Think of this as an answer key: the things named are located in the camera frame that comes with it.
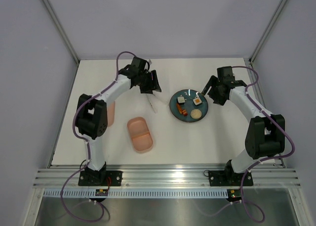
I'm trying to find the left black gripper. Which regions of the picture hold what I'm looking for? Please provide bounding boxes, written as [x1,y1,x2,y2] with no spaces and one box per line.
[138,70,160,94]

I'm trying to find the orange salmon sushi roll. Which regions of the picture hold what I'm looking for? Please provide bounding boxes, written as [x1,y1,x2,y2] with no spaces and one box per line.
[193,97,202,106]

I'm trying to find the white cat paw tongs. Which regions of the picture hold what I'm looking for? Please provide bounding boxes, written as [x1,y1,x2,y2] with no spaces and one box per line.
[146,93,167,114]

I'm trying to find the long brown sausage piece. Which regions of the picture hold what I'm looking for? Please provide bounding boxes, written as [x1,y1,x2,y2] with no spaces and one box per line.
[176,103,183,114]

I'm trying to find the pink divided lunch box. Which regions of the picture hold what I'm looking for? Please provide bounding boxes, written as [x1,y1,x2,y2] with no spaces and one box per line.
[127,117,154,153]

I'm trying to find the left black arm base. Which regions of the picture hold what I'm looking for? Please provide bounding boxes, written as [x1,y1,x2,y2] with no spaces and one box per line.
[78,170,123,186]

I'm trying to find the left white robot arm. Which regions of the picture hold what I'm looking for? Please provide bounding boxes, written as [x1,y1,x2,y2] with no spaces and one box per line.
[72,56,161,185]

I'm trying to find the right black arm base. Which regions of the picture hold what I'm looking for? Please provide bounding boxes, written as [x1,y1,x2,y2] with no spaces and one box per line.
[203,170,243,187]

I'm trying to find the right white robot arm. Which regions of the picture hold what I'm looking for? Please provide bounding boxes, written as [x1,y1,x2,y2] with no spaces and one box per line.
[202,66,285,184]

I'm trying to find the pink lunch box lid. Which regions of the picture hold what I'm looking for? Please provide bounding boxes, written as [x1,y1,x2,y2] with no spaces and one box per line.
[107,102,115,127]

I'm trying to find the blue ceramic plate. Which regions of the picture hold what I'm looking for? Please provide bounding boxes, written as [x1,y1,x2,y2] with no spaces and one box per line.
[168,89,208,123]

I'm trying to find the beige steamed bun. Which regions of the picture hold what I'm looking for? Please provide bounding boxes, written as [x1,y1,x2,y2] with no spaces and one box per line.
[190,109,202,120]

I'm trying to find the cucumber sushi roll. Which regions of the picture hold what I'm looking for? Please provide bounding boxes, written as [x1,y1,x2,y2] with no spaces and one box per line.
[177,96,186,105]

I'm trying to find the short red sausage piece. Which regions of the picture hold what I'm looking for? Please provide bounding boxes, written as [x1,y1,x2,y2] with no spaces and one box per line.
[182,109,188,117]

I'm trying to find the right aluminium frame post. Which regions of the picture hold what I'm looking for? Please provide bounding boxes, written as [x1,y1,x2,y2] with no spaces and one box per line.
[248,0,290,66]

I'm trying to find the aluminium frame post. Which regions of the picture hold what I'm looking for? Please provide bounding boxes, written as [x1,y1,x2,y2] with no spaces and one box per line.
[40,0,80,66]
[248,0,290,66]

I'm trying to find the left aluminium frame post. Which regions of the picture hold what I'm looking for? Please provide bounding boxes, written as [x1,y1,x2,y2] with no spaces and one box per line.
[40,0,80,66]

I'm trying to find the aluminium mounting rail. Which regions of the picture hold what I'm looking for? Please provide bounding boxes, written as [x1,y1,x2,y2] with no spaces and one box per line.
[33,161,301,188]

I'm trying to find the white slotted cable duct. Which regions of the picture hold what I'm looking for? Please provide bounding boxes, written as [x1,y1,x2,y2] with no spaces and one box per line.
[43,188,229,199]

